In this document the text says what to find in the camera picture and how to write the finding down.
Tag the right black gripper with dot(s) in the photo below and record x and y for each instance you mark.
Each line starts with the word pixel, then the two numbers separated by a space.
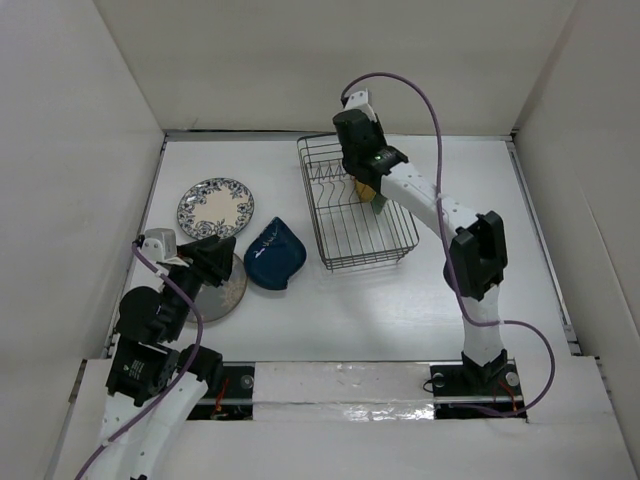
pixel 378 128

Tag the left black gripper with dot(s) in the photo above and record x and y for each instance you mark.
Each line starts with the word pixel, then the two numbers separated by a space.
pixel 211 253

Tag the yellow patterned plate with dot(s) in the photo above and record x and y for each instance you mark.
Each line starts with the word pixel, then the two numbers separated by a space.
pixel 365 193

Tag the grey deer round plate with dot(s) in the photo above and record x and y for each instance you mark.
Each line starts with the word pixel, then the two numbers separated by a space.
pixel 214 303

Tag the blue floral white plate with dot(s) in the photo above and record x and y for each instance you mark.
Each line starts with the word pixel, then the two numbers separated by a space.
pixel 218 206

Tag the dark blue leaf dish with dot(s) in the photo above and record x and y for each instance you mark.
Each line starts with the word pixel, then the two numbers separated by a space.
pixel 275 256

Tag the pale green rectangular plate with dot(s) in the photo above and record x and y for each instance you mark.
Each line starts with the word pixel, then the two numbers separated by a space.
pixel 378 204

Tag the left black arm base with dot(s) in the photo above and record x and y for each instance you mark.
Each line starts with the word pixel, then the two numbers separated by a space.
pixel 231 399

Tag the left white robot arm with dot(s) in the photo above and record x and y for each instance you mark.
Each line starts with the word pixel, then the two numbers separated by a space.
pixel 160 368

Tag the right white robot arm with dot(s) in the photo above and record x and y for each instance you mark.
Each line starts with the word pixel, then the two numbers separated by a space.
pixel 474 243

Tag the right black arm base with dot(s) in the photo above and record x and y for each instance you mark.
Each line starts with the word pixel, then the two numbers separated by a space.
pixel 462 390

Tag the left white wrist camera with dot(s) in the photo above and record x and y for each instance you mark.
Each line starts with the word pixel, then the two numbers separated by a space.
pixel 159 244

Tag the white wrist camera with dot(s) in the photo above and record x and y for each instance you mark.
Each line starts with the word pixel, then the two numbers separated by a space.
pixel 361 100
pixel 159 244

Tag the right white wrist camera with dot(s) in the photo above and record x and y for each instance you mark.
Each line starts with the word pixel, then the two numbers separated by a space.
pixel 361 100

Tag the grey wire dish rack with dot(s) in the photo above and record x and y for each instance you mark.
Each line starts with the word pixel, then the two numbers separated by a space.
pixel 348 234

